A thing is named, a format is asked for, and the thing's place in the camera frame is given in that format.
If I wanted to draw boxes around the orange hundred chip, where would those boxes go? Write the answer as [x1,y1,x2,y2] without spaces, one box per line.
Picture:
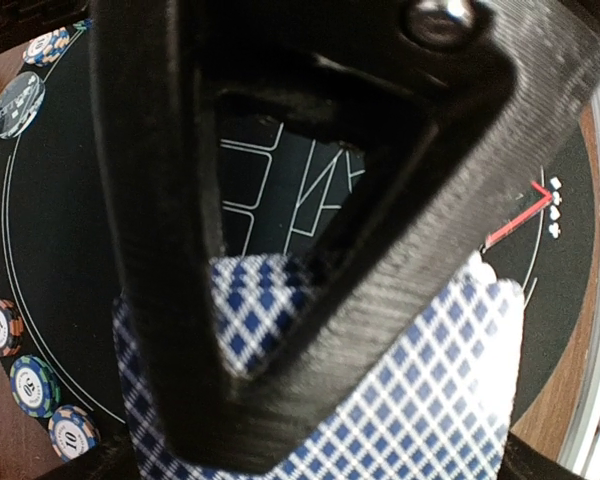
[0,298,24,358]

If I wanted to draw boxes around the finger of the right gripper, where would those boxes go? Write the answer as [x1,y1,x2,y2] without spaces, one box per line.
[90,1,600,473]

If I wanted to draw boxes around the blue chips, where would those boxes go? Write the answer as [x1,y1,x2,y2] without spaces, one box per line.
[22,27,70,67]
[48,404,101,462]

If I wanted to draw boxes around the red triangle all-in marker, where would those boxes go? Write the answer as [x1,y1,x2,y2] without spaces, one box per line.
[481,181,553,252]

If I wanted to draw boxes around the blue playing card deck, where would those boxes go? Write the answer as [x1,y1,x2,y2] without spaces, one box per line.
[110,249,526,480]

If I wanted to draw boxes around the green chip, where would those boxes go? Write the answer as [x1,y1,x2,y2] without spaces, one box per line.
[9,355,61,418]

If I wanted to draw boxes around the round black poker mat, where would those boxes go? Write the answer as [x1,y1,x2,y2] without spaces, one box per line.
[0,24,600,480]

